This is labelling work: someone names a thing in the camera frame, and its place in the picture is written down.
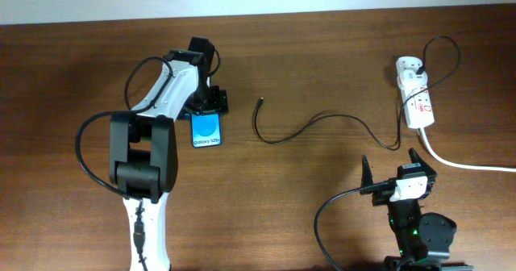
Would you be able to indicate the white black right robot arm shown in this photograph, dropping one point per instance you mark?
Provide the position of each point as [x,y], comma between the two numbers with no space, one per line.
[423,240]

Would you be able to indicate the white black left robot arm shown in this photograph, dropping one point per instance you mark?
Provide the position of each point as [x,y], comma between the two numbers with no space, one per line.
[143,148]

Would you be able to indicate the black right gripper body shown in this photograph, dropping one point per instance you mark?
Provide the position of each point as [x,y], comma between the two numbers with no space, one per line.
[381,198]

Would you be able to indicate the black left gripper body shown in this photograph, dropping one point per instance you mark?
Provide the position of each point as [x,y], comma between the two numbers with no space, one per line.
[207,99]

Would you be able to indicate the white charger plug adapter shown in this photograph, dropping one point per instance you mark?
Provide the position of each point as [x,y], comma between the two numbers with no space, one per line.
[410,79]

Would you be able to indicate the white power strip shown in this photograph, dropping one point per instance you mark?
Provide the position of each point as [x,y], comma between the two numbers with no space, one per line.
[418,108]

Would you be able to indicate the blue Galaxy smartphone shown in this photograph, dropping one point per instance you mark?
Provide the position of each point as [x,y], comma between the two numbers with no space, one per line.
[206,130]

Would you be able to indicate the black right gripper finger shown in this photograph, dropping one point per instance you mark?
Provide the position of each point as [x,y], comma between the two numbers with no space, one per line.
[416,159]
[366,178]

